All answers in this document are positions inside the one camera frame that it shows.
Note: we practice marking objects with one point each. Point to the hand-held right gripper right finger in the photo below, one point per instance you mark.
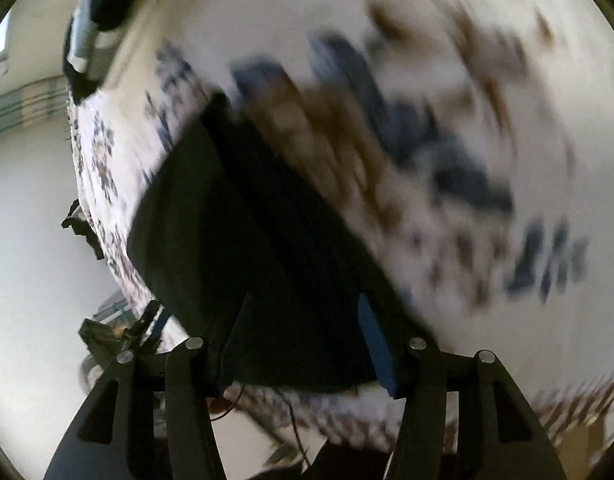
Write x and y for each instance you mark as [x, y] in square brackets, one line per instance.
[377, 350]

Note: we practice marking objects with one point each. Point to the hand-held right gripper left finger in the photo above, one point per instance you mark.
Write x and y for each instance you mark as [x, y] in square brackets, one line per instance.
[192, 360]

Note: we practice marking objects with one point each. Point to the black garment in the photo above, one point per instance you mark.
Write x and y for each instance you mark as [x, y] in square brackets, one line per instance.
[262, 260]

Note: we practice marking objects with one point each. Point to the black device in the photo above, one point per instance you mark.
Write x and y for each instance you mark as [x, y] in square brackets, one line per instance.
[82, 227]

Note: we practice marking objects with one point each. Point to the tan box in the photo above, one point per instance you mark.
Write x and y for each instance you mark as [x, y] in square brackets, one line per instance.
[582, 442]

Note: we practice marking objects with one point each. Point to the printed floral blanket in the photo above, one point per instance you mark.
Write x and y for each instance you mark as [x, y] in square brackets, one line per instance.
[487, 85]

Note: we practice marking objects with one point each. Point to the striped green panel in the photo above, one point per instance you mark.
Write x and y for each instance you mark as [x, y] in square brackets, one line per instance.
[27, 105]

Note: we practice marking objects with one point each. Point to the dark striped garment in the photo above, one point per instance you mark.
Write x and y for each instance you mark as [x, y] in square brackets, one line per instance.
[102, 5]

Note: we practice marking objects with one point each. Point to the black metal frame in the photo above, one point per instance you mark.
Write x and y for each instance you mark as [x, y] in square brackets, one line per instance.
[104, 335]

